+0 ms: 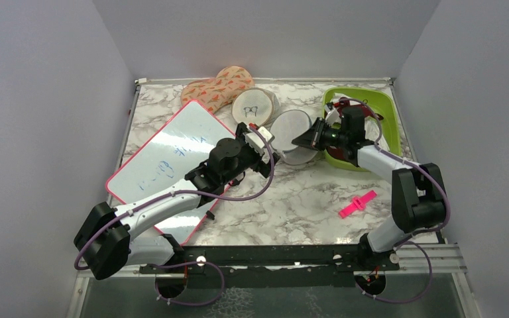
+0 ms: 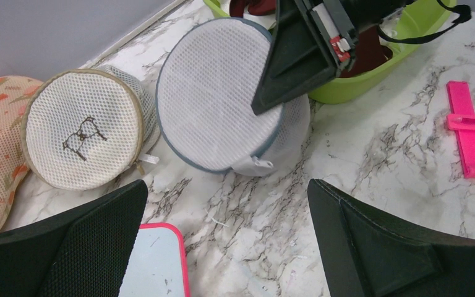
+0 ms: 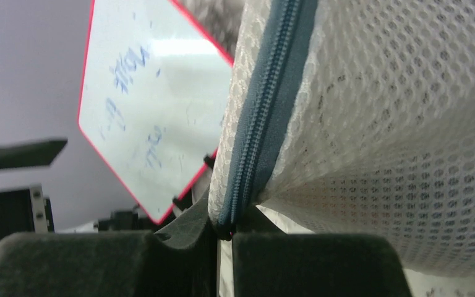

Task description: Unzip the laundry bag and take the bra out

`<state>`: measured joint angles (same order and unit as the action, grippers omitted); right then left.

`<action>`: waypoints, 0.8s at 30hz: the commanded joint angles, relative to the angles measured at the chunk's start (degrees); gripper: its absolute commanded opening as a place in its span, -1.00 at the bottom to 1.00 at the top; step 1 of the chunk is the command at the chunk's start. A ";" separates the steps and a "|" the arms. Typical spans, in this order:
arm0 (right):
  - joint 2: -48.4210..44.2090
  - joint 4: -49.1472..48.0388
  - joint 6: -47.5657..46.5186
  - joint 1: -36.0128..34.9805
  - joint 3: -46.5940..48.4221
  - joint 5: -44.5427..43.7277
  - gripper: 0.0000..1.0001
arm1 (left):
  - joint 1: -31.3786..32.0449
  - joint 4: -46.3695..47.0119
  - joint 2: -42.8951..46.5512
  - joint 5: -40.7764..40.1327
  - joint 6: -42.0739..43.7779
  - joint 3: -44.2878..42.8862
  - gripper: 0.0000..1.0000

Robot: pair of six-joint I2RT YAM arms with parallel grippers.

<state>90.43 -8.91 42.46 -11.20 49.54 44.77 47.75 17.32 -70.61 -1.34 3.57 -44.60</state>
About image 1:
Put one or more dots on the orange patterned pouch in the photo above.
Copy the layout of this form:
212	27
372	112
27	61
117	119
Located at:
219	91

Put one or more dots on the white garment in basin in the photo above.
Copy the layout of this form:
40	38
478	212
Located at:
332	114

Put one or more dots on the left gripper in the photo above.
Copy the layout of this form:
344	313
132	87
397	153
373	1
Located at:
264	169

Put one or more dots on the pink framed whiteboard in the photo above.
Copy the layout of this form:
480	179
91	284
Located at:
180	145

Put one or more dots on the grey mesh laundry bag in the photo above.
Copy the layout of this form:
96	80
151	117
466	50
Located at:
288	126

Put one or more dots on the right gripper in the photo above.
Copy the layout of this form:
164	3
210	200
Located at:
312	137

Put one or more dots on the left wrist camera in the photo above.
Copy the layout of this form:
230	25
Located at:
258	138

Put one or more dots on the green plastic basin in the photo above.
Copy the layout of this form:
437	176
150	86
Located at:
379	102

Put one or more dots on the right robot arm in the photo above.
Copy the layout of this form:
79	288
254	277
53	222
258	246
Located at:
419	201

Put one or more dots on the maroon bra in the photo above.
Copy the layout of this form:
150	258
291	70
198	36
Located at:
338	154

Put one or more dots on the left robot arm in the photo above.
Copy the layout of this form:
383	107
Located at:
104	241

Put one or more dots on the pink plastic clip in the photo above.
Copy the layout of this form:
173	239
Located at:
358	203

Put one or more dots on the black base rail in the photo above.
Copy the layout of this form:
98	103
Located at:
270	266

